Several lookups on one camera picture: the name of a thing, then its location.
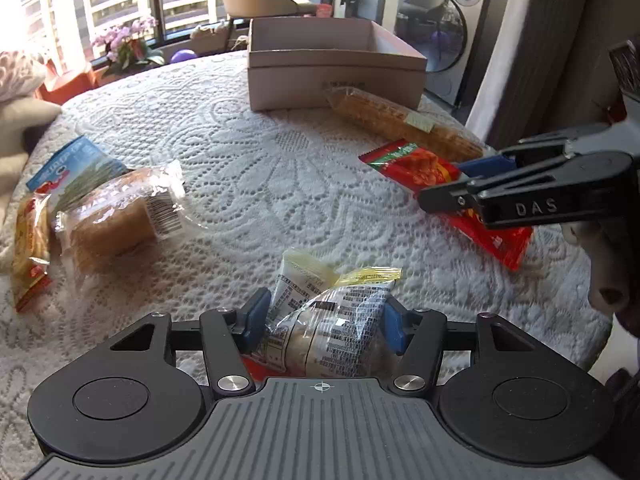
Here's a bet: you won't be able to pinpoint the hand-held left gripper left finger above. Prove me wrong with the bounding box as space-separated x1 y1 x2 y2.
107 289 273 401

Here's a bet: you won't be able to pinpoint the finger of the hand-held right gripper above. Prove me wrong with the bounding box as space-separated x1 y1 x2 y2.
417 151 636 230
457 122 623 177

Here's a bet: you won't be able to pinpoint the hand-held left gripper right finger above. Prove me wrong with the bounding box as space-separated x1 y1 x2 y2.
382 297 533 401

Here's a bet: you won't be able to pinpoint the clear black-print cake packet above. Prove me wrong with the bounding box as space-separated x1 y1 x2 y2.
260 282 396 378

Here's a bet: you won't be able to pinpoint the red snack packet green strip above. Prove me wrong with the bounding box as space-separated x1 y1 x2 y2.
359 140 534 272

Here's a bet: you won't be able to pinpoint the long cracker packet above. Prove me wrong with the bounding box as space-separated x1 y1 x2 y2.
324 86 486 161

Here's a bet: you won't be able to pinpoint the clear bread loaf packet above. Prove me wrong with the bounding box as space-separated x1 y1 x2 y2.
54 160 187 273

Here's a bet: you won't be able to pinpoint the pink cardboard box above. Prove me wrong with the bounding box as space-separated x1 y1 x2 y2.
247 16 428 112

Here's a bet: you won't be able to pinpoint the yellow rice cracker packet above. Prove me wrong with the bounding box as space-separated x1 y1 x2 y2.
11 192 55 313

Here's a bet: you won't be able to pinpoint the blue white snack packet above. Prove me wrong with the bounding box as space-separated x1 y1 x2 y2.
26 135 126 206

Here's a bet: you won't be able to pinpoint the person's right hand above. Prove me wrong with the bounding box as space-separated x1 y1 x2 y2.
560 217 631 311

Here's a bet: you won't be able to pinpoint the yellow white snack packet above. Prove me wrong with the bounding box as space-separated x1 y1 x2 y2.
267 249 403 328

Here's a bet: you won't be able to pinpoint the grey curtain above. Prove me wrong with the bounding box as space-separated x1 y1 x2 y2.
487 0 640 151

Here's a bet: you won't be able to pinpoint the white sheer curtain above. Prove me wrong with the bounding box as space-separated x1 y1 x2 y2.
465 0 533 131

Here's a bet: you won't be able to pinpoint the white lace tablecloth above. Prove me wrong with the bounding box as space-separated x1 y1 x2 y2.
0 50 613 480

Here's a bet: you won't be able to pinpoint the orange plastic stool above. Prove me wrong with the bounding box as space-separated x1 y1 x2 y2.
37 60 96 106

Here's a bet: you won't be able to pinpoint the pink orchid in white pot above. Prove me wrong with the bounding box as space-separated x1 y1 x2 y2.
92 16 166 78

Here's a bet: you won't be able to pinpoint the beige cloth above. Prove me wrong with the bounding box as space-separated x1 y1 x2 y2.
0 97 63 271

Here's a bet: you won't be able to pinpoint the pink dotted blanket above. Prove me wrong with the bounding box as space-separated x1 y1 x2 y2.
0 50 48 103

